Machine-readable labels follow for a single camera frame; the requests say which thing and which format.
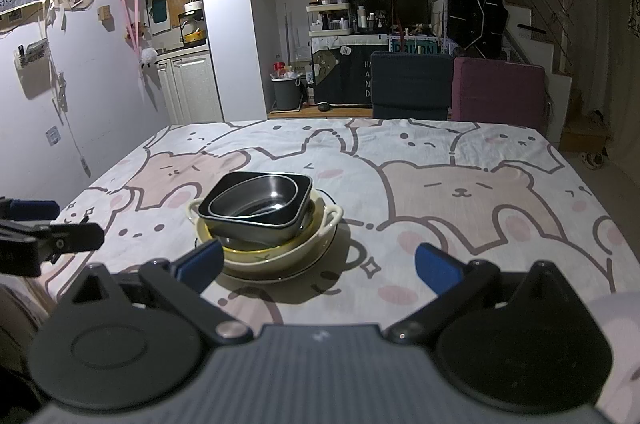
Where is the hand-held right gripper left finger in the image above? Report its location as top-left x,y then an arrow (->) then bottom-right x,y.
72,239 -> 252,346

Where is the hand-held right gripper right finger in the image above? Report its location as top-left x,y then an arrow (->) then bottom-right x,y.
387,243 -> 569,346

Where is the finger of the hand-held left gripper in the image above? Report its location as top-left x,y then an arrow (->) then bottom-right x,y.
0,198 -> 61,221
0,220 -> 106,266

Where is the large rectangular steel tray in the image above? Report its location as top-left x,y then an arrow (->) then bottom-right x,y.
196,171 -> 314,249

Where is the small yellow-rimmed flower bowl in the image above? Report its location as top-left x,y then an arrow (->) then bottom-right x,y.
220,235 -> 333,279

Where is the oval steel bowl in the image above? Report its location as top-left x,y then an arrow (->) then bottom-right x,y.
207,176 -> 301,224

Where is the white square leaf-print bowl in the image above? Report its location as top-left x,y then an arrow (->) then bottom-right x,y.
196,224 -> 352,286

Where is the cream bowl with handles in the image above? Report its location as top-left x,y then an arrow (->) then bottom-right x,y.
187,189 -> 344,256

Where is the bear printed tablecloth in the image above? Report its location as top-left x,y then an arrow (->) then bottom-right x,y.
0,118 -> 640,424

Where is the white kitchen cabinet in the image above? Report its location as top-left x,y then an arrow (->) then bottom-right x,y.
156,49 -> 224,125

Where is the dark blue chair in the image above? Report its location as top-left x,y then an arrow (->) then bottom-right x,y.
371,50 -> 454,121

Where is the purple chair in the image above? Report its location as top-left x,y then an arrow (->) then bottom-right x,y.
451,56 -> 549,136

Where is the grey trash bin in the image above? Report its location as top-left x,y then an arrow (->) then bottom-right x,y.
271,74 -> 304,111

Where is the wooden platform with drawers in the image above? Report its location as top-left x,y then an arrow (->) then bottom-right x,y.
267,103 -> 375,121

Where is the pink ribbon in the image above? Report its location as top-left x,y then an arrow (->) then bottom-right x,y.
120,0 -> 145,56

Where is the black printed cloth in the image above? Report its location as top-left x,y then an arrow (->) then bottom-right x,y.
312,36 -> 374,106

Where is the black hanging jacket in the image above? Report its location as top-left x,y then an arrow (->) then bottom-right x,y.
446,0 -> 509,61

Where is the white storage rack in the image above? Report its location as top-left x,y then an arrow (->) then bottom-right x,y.
306,1 -> 352,38

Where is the staircase with railing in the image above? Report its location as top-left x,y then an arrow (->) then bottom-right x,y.
492,0 -> 640,155

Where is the wall letter holder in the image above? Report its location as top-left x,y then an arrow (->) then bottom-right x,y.
14,38 -> 52,71

